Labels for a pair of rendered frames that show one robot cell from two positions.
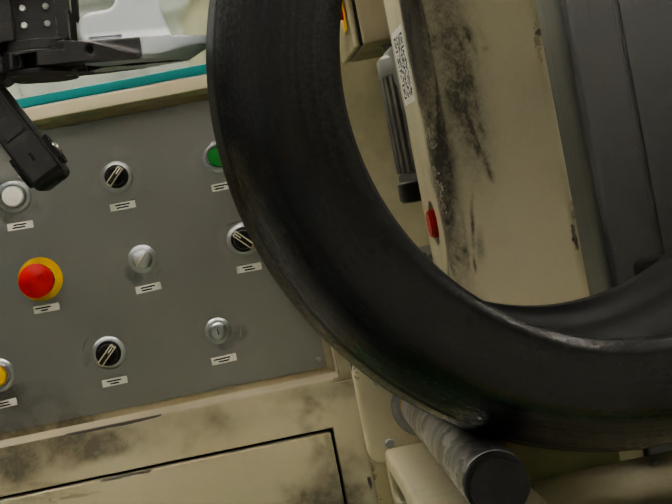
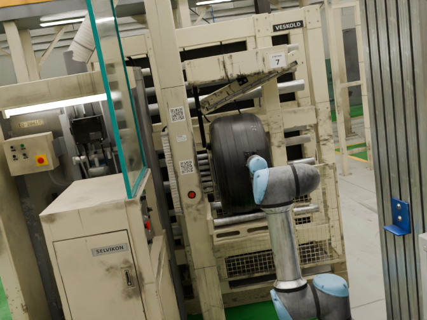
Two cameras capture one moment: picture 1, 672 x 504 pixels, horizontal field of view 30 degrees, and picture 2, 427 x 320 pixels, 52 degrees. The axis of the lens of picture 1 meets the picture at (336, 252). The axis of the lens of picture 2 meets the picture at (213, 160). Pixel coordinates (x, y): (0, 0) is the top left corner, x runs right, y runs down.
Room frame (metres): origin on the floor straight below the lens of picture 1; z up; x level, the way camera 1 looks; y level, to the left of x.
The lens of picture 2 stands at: (0.98, 2.24, 1.73)
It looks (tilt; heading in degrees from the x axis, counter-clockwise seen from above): 12 degrees down; 273
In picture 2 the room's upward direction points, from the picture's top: 9 degrees counter-clockwise
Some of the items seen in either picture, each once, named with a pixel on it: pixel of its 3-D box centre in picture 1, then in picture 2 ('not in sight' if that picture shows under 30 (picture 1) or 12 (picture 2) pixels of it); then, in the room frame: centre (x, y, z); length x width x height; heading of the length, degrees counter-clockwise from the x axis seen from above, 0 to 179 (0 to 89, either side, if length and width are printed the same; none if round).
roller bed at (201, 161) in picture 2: not in sight; (197, 175); (1.26, -0.57, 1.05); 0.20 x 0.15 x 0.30; 4
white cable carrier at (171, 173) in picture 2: not in sight; (172, 173); (1.35, -0.13, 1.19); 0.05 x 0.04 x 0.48; 94
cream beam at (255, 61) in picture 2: not in sight; (235, 65); (0.90, -0.51, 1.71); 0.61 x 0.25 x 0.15; 4
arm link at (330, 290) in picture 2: not in sight; (330, 296); (0.73, 0.82, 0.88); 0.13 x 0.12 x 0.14; 5
